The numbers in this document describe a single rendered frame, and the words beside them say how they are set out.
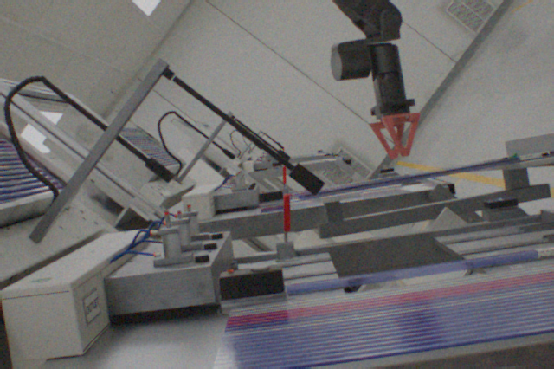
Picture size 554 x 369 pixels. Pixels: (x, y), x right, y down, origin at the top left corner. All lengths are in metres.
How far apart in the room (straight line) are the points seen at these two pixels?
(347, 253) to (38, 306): 0.61
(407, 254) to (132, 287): 0.53
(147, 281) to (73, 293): 0.14
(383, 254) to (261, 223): 0.80
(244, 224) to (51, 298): 1.27
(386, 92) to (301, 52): 7.37
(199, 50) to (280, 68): 0.97
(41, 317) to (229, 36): 8.03
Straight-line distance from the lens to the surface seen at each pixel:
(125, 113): 1.00
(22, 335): 0.83
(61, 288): 0.81
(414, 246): 1.28
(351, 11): 1.37
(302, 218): 2.03
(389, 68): 1.37
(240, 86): 8.69
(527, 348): 0.62
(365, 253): 1.27
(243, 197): 2.35
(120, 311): 0.93
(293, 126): 8.66
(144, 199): 2.02
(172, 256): 0.96
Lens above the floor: 1.16
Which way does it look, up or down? 1 degrees down
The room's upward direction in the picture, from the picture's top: 53 degrees counter-clockwise
